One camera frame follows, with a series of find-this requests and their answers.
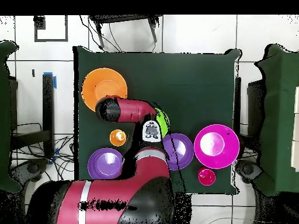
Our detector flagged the large orange bowl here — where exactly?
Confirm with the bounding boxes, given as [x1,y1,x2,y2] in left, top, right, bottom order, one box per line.
[81,67,128,112]

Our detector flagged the green bowl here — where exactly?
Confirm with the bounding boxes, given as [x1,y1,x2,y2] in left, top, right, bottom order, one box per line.
[155,107,170,138]

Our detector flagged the orange cup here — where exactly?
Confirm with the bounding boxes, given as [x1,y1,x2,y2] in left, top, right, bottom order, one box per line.
[109,129,127,147]

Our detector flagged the purple bowl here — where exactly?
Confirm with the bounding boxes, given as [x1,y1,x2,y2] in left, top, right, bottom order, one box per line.
[162,132,194,171]
[87,147,124,180]

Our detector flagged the dark green table cloth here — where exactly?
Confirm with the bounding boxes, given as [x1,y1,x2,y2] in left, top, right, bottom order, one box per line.
[72,45,241,195]

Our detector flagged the red cup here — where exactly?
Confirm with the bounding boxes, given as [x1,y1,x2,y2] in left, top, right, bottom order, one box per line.
[197,167,217,187]

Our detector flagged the large pink bowl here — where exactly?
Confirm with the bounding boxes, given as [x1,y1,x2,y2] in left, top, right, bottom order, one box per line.
[193,124,241,170]

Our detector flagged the blue tape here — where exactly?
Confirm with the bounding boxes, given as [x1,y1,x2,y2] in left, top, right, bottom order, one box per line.
[43,71,57,89]

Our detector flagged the black stand foot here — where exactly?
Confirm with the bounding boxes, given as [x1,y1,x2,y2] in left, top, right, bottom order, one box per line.
[9,158,48,187]
[235,159,263,184]

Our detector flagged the black chair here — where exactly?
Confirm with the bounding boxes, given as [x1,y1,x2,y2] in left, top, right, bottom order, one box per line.
[88,15,164,51]

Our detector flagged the green cloth side table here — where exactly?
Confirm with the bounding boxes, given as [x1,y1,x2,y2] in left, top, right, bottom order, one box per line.
[0,40,23,194]
[253,43,299,197]

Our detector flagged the white boxes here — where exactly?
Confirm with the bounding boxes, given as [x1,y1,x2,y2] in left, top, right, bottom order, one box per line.
[290,85,299,173]

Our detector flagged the tangle of floor cables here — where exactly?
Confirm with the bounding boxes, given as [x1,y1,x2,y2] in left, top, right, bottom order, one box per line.
[11,122,75,185]

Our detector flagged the black table frame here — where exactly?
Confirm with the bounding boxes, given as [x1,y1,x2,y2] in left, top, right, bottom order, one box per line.
[8,72,55,159]
[234,76,266,141]

